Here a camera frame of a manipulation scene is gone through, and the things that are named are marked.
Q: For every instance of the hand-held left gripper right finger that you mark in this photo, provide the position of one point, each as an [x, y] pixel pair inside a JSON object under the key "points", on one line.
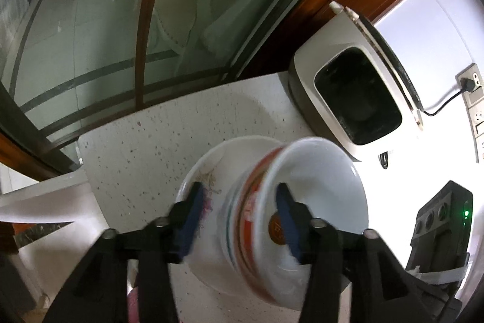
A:
{"points": [[289, 228]]}

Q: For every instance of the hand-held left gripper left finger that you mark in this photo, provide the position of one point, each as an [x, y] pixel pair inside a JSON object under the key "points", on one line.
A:
{"points": [[191, 221]]}

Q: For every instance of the white pink-flower plate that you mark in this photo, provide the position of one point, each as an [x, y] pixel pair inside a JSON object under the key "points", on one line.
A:
{"points": [[204, 171]]}

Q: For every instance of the white red-band bowl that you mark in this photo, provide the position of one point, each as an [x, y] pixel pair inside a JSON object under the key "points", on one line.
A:
{"points": [[321, 186]]}

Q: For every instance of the cream electric cooker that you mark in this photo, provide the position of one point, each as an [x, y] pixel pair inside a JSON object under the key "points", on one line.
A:
{"points": [[340, 35]]}

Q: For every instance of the white wall socket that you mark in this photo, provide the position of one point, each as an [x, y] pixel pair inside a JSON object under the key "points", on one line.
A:
{"points": [[477, 118]]}

